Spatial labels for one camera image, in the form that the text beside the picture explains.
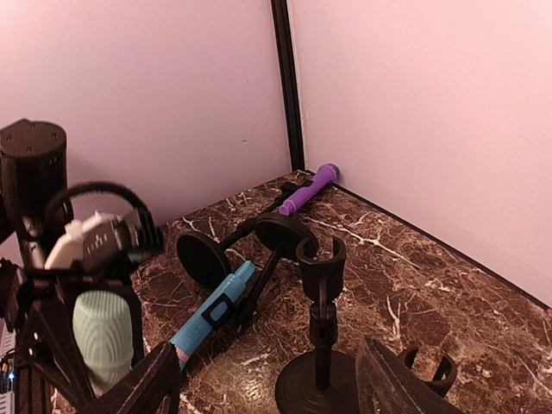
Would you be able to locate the black left corner post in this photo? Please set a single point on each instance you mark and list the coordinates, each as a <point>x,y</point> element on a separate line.
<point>289,82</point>

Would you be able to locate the blue toy microphone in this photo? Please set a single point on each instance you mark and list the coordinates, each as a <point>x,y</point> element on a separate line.
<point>213,313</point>

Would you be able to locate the black stand with green microphone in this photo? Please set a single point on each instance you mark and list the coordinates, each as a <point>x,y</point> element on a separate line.
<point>322,380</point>

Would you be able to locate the black stand with blue microphone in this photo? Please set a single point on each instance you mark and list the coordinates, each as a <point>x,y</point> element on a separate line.
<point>281,235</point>

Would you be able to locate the purple toy microphone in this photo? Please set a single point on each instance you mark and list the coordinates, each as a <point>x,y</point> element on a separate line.
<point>326,175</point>

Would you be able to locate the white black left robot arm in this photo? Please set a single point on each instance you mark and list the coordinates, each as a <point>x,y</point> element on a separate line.
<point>33,170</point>

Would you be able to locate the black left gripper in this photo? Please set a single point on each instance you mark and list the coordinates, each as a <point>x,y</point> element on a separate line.
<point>47,341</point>

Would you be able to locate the mint green toy microphone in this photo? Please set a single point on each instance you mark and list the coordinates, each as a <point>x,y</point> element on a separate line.
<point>102,328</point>

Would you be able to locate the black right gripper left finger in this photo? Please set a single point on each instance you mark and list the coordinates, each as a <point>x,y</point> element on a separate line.
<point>152,386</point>

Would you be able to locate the black stand with purple microphone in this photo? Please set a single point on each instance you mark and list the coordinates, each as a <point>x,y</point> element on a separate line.
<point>205,260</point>

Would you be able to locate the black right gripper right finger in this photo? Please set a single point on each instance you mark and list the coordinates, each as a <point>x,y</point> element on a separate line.
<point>386,383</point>

